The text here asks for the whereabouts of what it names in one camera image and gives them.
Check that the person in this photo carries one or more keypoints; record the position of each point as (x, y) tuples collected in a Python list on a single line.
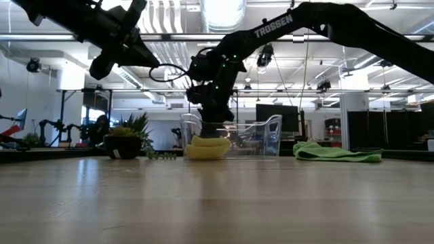
[(98, 130)]

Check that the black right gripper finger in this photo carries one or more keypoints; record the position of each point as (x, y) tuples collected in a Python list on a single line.
[(222, 129), (208, 129)]

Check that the yellow microfiber towel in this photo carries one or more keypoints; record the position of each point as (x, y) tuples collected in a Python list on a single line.
[(207, 149)]

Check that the tilted screen on stand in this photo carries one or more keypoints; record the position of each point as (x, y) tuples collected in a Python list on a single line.
[(22, 118)]

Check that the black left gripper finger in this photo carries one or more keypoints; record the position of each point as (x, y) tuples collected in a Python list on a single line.
[(139, 56)]

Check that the black aluminium table frame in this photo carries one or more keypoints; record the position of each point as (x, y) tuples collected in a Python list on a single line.
[(51, 154)]

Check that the small background plant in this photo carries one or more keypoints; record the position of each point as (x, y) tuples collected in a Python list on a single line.
[(32, 139)]

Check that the black partition panels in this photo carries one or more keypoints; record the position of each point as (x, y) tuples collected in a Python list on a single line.
[(383, 130)]

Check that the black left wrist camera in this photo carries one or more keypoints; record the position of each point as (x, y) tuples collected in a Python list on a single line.
[(101, 66)]

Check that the hanging black camera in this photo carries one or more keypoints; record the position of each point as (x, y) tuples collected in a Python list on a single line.
[(266, 54)]

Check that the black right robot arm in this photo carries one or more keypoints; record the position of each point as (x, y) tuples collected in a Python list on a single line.
[(339, 23)]

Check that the green microfiber towel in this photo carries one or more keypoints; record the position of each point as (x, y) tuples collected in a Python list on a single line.
[(332, 154)]

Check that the potted succulent plant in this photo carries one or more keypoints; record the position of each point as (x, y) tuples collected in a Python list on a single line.
[(122, 145)]

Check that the clear plastic bin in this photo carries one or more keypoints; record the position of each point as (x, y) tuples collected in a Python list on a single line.
[(257, 142)]

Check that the black computer monitor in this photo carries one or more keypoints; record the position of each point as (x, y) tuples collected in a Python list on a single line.
[(278, 117)]

